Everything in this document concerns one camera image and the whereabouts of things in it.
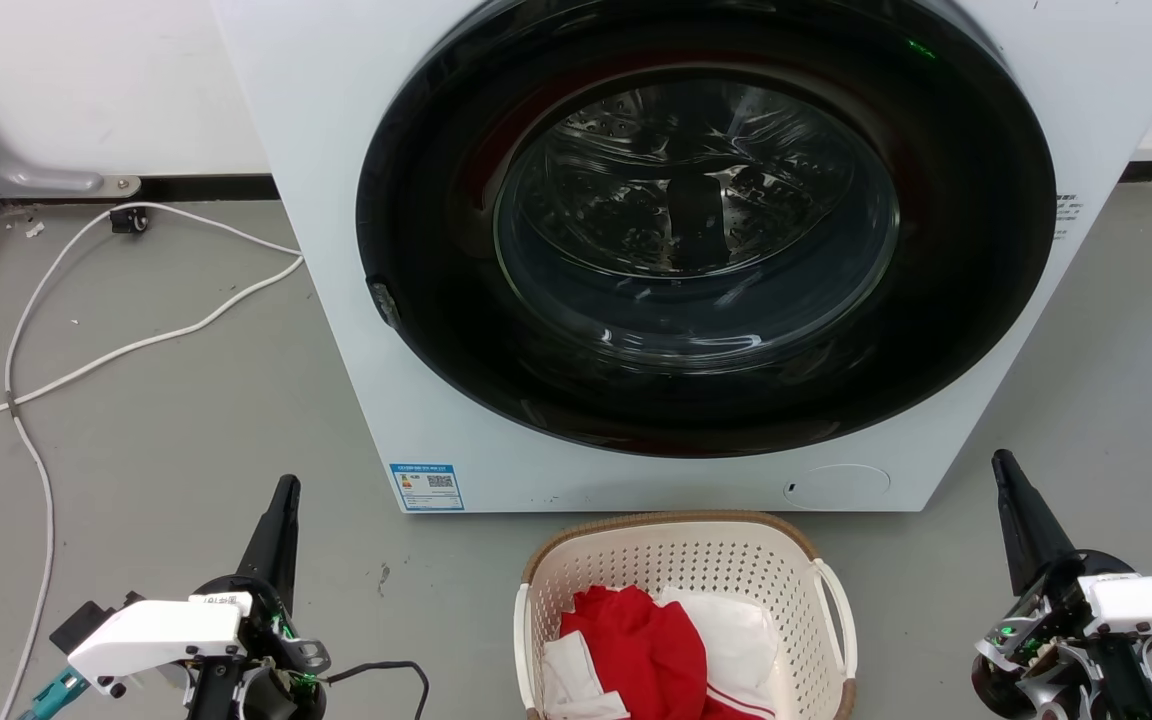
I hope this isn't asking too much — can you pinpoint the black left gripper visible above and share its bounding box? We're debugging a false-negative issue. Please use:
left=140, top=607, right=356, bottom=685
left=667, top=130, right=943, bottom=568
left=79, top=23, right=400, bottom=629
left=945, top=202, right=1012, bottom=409
left=194, top=476, right=329, bottom=720

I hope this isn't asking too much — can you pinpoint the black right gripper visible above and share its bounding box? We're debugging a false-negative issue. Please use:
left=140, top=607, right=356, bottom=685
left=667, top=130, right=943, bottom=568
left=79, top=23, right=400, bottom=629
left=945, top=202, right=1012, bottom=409
left=971, top=450, right=1137, bottom=720

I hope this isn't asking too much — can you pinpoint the cream perforated laundry basket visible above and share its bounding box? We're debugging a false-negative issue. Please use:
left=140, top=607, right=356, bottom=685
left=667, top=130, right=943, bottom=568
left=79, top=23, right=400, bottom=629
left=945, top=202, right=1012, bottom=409
left=513, top=511, right=858, bottom=720

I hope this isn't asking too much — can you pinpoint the blue energy label sticker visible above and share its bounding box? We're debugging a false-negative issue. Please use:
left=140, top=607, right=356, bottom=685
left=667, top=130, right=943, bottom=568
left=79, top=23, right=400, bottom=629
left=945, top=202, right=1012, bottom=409
left=390, top=462, right=465, bottom=512

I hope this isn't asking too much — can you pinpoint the round white filter cover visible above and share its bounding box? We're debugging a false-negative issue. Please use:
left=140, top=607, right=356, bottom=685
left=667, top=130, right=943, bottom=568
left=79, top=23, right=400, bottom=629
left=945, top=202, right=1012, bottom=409
left=784, top=464, right=892, bottom=511

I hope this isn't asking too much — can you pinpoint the black round washer door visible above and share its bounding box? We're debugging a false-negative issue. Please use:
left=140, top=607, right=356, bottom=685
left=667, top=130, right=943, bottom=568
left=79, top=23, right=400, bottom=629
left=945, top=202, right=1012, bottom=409
left=356, top=0, right=1058, bottom=459

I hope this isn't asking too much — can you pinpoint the white folded garment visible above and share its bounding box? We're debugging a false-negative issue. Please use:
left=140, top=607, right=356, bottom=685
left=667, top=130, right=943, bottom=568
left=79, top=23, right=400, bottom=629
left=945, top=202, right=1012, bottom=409
left=658, top=585, right=781, bottom=691

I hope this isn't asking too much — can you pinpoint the white cloth with red trim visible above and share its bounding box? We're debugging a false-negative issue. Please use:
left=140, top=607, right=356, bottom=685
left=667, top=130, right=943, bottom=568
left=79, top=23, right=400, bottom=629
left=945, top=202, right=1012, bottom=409
left=543, top=630, right=631, bottom=720

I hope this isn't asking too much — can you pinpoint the red garment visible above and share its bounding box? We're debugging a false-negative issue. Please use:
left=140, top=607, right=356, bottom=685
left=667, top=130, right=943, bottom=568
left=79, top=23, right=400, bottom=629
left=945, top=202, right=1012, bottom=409
left=560, top=585, right=777, bottom=720

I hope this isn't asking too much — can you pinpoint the white front-load washing machine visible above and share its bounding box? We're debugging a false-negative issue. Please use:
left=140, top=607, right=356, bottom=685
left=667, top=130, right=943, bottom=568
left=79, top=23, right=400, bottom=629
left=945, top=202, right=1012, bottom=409
left=211, top=0, right=1152, bottom=514

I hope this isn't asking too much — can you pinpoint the grey metal pipe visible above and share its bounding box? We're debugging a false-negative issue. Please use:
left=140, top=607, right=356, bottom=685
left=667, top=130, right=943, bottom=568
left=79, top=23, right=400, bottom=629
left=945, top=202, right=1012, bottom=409
left=0, top=60, right=142, bottom=201

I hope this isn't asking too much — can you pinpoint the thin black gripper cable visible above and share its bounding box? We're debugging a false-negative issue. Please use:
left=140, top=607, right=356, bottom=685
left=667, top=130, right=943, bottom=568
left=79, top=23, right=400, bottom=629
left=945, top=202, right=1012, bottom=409
left=321, top=660, right=432, bottom=720

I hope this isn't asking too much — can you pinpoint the white power cable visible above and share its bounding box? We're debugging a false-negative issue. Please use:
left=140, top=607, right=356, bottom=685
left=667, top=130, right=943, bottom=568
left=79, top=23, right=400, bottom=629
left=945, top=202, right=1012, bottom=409
left=0, top=255, right=305, bottom=443
left=0, top=202, right=303, bottom=720

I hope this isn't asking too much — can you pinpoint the teal cable connector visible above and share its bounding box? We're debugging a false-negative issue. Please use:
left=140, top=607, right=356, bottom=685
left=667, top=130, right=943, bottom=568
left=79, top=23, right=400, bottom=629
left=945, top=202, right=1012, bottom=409
left=18, top=668, right=89, bottom=720

